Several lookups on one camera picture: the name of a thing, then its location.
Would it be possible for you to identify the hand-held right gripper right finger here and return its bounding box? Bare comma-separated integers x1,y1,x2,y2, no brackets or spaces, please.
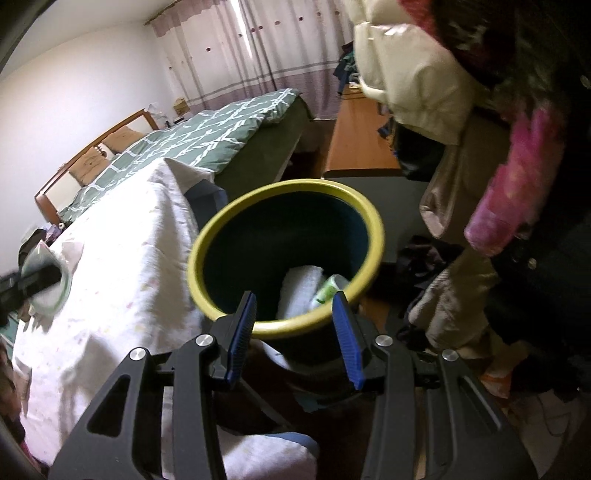
330,291,539,480

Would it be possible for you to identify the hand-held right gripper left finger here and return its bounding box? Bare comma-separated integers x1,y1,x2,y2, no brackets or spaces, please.
55,291,257,480

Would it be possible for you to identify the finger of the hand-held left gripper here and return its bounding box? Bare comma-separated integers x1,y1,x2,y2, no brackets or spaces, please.
0,265,64,306

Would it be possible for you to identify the green plastic bag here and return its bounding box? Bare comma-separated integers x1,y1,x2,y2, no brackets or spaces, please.
21,242,73,315

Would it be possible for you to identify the green drink bottle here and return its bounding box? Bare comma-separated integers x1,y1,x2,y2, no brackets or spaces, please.
309,274,350,311

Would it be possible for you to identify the white cup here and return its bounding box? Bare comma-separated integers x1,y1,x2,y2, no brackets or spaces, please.
276,265,327,321

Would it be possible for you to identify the yellow rimmed dark bin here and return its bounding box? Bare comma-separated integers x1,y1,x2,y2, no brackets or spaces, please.
187,179,385,384

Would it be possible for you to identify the dotted white tablecloth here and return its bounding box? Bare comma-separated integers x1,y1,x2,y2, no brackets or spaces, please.
11,159,320,480

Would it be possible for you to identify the wooden bed headboard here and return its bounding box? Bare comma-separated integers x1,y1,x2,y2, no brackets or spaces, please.
34,109,160,225

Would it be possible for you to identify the brown pillow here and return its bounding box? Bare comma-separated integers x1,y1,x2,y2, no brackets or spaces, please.
69,156,112,186
108,127,147,151

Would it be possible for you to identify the beige garment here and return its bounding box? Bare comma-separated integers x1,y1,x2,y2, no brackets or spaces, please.
406,115,514,357

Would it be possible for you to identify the dark green bed base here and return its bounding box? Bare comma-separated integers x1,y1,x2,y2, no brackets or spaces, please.
216,99,315,195

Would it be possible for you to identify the black coat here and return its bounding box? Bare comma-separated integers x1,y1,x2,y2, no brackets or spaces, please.
397,0,591,402

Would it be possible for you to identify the bed with green quilt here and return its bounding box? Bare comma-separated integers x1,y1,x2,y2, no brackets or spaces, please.
58,89,304,223

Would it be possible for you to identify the wooden desk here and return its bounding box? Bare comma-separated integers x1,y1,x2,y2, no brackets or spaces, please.
323,95,408,179

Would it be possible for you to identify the pink garment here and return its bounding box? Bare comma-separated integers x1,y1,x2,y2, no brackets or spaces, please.
464,106,567,257

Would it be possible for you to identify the white puffer jacket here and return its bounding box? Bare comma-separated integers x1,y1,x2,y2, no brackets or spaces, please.
342,0,491,147

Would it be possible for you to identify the pile of clothes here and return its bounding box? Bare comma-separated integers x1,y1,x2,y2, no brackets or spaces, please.
335,41,366,94

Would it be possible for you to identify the pink white curtain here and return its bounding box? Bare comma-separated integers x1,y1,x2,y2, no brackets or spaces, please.
148,0,259,114
233,0,357,121

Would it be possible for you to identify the red dotted puffer jacket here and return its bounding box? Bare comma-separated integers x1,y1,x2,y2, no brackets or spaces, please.
397,0,465,52

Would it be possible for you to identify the blue grey table frame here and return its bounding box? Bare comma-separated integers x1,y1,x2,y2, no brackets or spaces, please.
185,182,228,223

